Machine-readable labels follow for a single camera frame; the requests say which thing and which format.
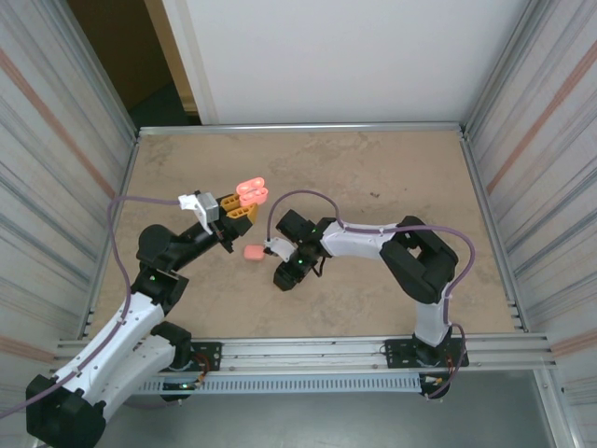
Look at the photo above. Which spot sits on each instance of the pink earbud charging case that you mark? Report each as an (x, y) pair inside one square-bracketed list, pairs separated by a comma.
[(254, 193), (254, 252)]

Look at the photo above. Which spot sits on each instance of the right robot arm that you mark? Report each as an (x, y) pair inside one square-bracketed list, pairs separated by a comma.
[(364, 242)]

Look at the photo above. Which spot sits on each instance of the aluminium table end bar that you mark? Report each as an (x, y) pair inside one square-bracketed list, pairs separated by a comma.
[(298, 127)]

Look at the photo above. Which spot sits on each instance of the small controller board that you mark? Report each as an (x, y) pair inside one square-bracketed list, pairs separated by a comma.
[(431, 380), (179, 386)]

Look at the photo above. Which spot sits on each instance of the grey metal sheet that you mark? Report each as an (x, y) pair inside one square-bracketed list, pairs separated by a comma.
[(303, 424)]

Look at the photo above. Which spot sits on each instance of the brown wooden door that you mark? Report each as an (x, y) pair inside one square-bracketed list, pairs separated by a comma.
[(121, 37)]

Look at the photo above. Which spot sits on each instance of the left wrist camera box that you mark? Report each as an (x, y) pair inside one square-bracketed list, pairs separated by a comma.
[(207, 207)]

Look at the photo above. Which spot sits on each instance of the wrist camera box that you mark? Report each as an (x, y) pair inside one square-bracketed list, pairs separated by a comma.
[(207, 207), (277, 245)]

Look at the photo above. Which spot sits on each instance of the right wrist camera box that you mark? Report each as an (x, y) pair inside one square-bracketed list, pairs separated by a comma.
[(277, 245)]

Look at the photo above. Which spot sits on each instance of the aluminium side rail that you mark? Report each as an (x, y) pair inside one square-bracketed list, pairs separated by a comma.
[(129, 168), (473, 168)]

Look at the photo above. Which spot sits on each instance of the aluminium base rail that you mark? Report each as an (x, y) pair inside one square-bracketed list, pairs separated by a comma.
[(303, 350)]

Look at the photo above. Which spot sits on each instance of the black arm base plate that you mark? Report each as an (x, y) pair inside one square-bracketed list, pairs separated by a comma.
[(396, 359), (210, 350)]

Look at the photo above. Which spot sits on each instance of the white door frame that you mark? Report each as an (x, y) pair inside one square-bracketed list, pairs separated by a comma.
[(189, 56)]

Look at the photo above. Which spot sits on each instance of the aluminium corner post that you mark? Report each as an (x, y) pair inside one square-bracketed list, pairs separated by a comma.
[(101, 74), (493, 70)]

